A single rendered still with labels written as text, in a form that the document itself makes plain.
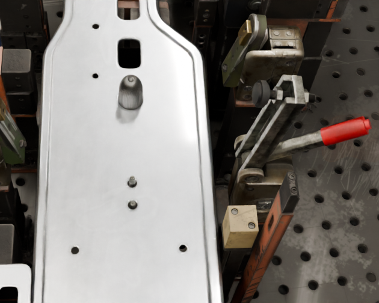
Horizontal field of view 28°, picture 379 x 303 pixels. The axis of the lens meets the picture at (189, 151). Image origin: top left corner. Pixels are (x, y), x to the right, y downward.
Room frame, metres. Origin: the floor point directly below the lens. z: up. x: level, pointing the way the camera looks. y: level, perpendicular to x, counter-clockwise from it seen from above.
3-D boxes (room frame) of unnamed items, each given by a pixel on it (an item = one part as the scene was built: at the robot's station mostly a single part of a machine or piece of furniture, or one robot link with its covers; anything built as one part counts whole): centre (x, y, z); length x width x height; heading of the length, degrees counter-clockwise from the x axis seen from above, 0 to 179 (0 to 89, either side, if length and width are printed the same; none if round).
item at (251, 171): (0.43, -0.08, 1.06); 0.03 x 0.01 x 0.03; 102
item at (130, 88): (0.55, 0.09, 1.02); 0.03 x 0.03 x 0.07
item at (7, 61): (0.58, 0.27, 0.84); 0.11 x 0.08 x 0.29; 102
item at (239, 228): (0.37, -0.07, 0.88); 0.04 x 0.04 x 0.36; 12
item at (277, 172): (0.46, -0.10, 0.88); 0.07 x 0.06 x 0.35; 102
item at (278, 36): (0.63, -0.09, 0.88); 0.11 x 0.09 x 0.37; 102
